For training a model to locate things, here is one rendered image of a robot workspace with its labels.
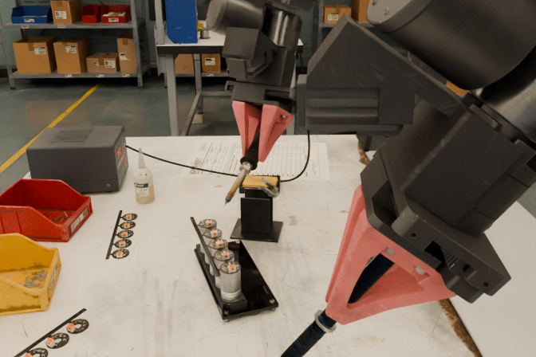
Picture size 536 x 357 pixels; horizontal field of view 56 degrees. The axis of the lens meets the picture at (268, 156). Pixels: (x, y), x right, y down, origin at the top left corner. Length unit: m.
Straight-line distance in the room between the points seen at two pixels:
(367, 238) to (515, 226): 0.65
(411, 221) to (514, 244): 0.62
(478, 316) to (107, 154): 0.64
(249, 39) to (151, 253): 0.35
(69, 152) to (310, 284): 0.49
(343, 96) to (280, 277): 0.48
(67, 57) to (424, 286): 4.80
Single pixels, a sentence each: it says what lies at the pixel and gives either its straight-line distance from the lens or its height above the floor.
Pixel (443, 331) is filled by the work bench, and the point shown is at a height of 0.75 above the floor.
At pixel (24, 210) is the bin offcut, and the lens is 0.84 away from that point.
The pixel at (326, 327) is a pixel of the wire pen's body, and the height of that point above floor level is 0.94.
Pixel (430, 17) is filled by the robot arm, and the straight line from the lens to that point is 0.23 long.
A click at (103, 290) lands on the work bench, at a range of 0.72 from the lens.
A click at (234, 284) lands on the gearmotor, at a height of 0.79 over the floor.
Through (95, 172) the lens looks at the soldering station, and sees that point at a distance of 0.95.
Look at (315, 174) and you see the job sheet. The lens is 1.01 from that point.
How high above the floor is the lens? 1.16
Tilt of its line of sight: 22 degrees down
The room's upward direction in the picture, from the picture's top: straight up
